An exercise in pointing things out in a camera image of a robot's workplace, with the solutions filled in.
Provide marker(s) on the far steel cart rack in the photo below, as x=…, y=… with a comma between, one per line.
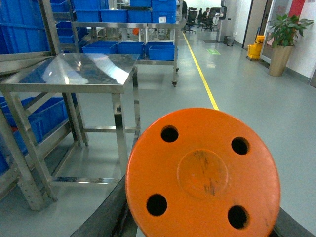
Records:
x=175, y=28

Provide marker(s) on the small stainless steel table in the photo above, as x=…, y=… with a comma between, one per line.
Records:
x=68, y=74

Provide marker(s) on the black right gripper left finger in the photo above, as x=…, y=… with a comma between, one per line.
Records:
x=111, y=219

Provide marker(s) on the potted plant in tan planter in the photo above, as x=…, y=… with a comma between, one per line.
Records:
x=286, y=29

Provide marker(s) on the yellow mop bucket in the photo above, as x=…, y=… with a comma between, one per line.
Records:
x=254, y=50

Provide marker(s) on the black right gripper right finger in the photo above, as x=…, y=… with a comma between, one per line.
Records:
x=286, y=226

